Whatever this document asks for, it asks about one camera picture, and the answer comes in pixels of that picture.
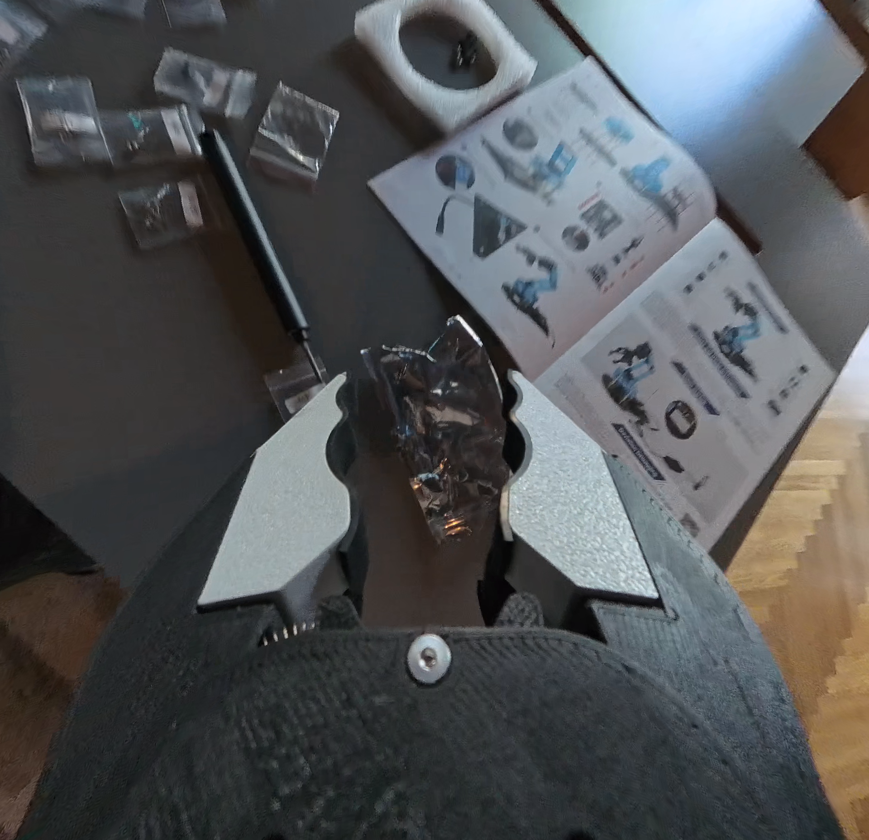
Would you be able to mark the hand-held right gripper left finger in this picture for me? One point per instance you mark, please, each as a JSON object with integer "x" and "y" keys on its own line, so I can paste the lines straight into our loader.
{"x": 285, "y": 514}

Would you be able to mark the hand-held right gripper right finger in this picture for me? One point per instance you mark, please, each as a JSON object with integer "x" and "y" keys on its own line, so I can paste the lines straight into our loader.
{"x": 577, "y": 514}

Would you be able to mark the silver foil bag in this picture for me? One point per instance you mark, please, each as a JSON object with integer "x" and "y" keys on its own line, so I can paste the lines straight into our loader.
{"x": 441, "y": 432}

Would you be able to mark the pile of standoffs and screws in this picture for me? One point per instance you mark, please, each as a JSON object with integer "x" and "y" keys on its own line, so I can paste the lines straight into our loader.
{"x": 465, "y": 53}

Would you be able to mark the dark grey desk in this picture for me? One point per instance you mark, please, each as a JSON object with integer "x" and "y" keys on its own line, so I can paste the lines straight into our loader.
{"x": 136, "y": 378}

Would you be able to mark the white labelled clear bag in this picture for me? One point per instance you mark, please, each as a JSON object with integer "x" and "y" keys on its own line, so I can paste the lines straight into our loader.
{"x": 288, "y": 395}

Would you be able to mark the printed instruction booklet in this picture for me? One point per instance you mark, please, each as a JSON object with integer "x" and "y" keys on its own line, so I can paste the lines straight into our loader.
{"x": 577, "y": 174}

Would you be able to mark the group of small clear bags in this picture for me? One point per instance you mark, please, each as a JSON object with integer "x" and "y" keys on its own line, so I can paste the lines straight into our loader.
{"x": 61, "y": 120}

